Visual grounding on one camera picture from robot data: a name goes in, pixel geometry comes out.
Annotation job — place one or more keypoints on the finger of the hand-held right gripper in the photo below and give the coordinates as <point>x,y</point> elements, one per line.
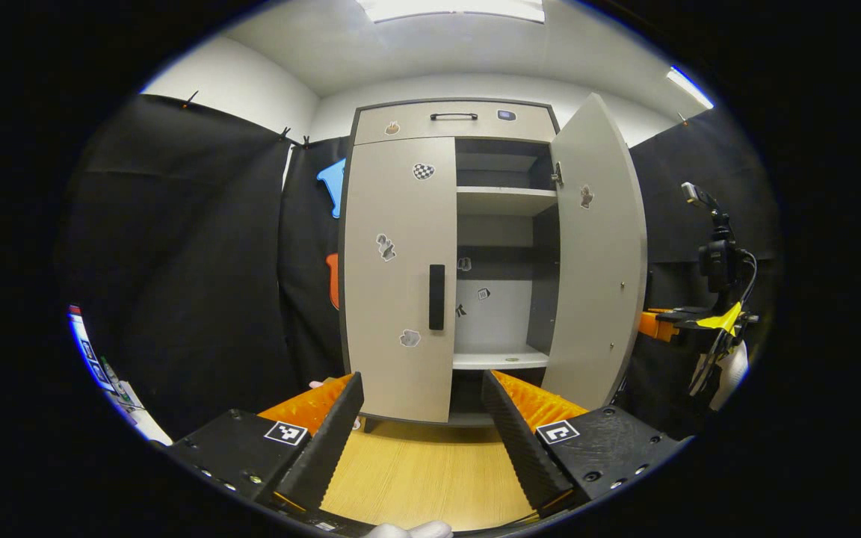
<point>681,325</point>

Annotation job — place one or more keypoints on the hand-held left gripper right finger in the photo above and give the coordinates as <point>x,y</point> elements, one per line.
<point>524,448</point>

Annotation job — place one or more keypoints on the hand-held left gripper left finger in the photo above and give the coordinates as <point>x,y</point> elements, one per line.
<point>329,448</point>

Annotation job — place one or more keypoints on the beige cabinet door grey stickers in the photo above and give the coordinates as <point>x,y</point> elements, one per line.
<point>595,284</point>

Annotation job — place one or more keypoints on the grey double-door shoe cabinet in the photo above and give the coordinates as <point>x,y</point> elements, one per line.
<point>501,321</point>

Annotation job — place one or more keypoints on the beige cabinet door checkered sticker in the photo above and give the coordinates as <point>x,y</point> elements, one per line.
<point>393,314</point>

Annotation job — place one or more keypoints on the white cabinet shelf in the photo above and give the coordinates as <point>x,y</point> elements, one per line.
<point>498,360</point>
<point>501,200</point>

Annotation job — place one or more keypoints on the metal door hinge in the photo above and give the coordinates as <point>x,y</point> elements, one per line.
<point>557,174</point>

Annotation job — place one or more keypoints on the beige cabinet drawer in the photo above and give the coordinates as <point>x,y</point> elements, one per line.
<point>528,123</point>

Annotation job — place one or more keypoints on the small pink object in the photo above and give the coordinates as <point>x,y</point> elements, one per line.
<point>320,384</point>

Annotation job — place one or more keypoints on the narrow ceiling light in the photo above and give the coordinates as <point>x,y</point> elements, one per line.
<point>688,86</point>

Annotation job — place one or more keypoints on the white printed board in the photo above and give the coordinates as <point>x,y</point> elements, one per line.
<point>113,381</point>

